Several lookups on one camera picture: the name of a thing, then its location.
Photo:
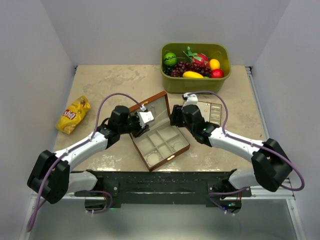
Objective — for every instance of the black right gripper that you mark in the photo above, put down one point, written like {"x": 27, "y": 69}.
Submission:
{"x": 176, "y": 113}

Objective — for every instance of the purple toy grapes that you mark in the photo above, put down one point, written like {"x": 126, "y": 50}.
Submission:
{"x": 181, "y": 67}

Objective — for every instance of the green toy melon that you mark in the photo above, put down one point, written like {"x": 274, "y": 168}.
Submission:
{"x": 170, "y": 59}

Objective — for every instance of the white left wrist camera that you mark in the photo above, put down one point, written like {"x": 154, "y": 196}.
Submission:
{"x": 145, "y": 117}

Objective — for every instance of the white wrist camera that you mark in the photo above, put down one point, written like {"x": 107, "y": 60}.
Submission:
{"x": 189, "y": 99}
{"x": 145, "y": 117}

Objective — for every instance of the brown jewelry box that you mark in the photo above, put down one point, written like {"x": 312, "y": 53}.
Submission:
{"x": 155, "y": 146}

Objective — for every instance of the yellow potato chips bag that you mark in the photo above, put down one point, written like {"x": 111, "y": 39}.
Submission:
{"x": 73, "y": 115}

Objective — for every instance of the pink toy dragon fruit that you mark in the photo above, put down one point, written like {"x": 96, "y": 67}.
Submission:
{"x": 198, "y": 59}

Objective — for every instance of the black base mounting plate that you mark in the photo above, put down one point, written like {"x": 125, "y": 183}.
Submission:
{"x": 117, "y": 188}

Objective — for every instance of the green plastic fruit bin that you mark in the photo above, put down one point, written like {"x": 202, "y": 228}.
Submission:
{"x": 181, "y": 85}

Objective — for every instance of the yellow orange toy lemon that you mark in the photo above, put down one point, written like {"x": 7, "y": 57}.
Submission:
{"x": 214, "y": 64}

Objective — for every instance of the brown ring earring tray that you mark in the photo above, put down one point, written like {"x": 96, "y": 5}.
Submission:
{"x": 211, "y": 112}

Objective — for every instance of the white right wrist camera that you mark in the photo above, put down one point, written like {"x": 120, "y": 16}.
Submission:
{"x": 189, "y": 99}

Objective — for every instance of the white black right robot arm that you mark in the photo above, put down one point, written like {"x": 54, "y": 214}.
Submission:
{"x": 268, "y": 169}

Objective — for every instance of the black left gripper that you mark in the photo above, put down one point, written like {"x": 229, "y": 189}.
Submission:
{"x": 140, "y": 130}

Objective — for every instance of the red toy apple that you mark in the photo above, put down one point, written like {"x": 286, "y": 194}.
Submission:
{"x": 217, "y": 74}

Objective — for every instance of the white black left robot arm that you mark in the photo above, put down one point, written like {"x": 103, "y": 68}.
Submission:
{"x": 52, "y": 177}

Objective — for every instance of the yellow toy mango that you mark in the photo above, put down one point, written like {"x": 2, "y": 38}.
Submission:
{"x": 192, "y": 75}

